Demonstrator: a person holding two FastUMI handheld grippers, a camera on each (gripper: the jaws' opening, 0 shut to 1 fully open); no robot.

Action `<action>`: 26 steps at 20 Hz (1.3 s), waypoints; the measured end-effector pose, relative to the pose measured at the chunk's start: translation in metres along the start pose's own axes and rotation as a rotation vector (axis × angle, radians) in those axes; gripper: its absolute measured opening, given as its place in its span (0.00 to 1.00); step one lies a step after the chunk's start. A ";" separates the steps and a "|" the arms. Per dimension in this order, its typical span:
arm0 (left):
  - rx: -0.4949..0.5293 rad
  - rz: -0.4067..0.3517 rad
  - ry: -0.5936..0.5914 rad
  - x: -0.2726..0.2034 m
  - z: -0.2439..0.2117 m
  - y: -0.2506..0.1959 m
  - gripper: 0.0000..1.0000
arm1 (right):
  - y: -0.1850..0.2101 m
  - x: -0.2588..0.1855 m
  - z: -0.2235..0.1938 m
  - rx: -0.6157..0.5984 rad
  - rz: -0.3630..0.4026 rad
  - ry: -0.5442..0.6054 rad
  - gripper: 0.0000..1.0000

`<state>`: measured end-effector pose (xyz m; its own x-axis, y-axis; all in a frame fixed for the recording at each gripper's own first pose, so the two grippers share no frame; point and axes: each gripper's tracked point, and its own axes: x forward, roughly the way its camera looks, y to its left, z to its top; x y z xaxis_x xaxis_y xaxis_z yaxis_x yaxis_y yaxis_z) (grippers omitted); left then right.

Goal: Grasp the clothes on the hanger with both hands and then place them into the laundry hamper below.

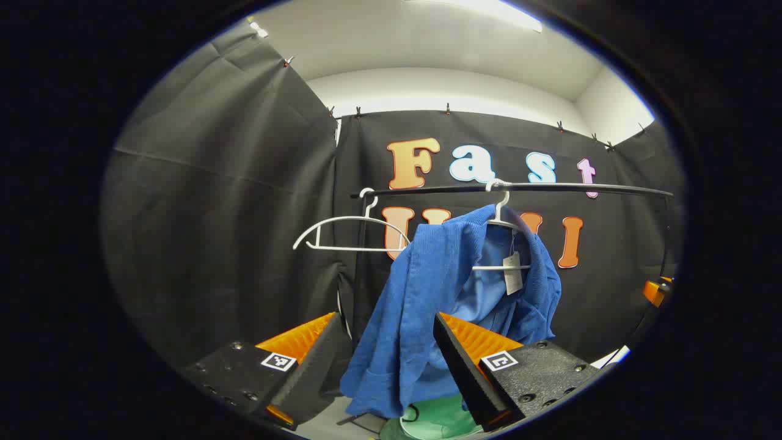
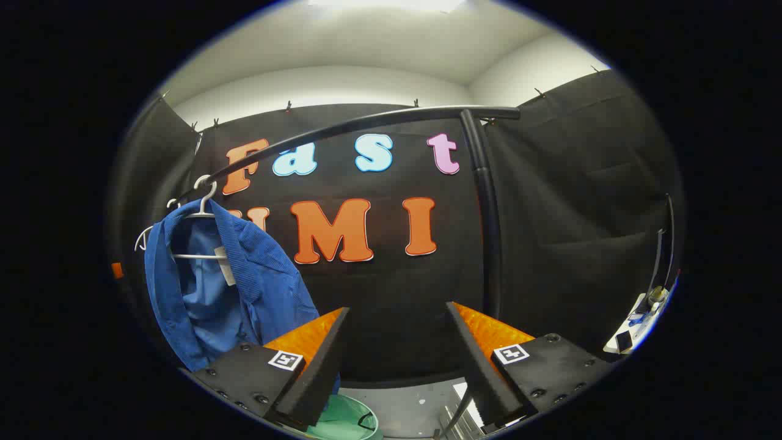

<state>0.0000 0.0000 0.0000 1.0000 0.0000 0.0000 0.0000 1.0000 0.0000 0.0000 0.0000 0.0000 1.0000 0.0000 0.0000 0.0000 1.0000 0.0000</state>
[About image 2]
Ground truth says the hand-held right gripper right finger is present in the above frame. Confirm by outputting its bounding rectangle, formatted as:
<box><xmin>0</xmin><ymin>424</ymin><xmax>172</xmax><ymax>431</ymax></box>
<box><xmin>446</xmin><ymin>301</ymin><xmax>613</xmax><ymax>428</ymax></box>

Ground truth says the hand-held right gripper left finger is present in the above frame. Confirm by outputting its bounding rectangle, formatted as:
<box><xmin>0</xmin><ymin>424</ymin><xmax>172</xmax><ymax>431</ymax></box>
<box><xmin>180</xmin><ymin>307</ymin><xmax>350</xmax><ymax>431</ymax></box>

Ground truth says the green laundry hamper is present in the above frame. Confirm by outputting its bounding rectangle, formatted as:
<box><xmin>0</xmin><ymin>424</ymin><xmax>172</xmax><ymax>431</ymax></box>
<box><xmin>304</xmin><ymin>393</ymin><xmax>384</xmax><ymax>440</ymax></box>

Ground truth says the white clothes hanger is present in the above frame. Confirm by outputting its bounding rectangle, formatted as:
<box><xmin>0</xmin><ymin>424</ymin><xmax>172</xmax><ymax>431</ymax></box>
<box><xmin>134</xmin><ymin>175</ymin><xmax>230</xmax><ymax>261</ymax></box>

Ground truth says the blue knit jacket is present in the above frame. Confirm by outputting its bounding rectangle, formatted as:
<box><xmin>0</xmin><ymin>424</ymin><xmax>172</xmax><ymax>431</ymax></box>
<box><xmin>144</xmin><ymin>197</ymin><xmax>340</xmax><ymax>395</ymax></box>

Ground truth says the black clothes rack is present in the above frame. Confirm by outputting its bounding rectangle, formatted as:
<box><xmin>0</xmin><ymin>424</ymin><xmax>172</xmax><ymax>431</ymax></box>
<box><xmin>174</xmin><ymin>105</ymin><xmax>521</xmax><ymax>321</ymax></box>

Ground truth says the silver metal box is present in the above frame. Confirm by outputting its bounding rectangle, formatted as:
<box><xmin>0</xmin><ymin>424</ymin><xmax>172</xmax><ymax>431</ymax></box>
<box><xmin>439</xmin><ymin>382</ymin><xmax>488</xmax><ymax>438</ymax></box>

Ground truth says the black backdrop cloth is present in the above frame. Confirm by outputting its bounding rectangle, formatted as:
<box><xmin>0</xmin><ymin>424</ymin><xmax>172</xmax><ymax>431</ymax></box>
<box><xmin>113</xmin><ymin>68</ymin><xmax>680</xmax><ymax>389</ymax></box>

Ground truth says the white side table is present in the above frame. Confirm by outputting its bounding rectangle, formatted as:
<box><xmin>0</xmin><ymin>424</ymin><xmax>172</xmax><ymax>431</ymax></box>
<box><xmin>604</xmin><ymin>287</ymin><xmax>673</xmax><ymax>356</ymax></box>

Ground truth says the thin black stand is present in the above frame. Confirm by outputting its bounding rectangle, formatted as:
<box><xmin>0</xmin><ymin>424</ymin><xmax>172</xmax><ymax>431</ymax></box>
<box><xmin>649</xmin><ymin>192</ymin><xmax>678</xmax><ymax>295</ymax></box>

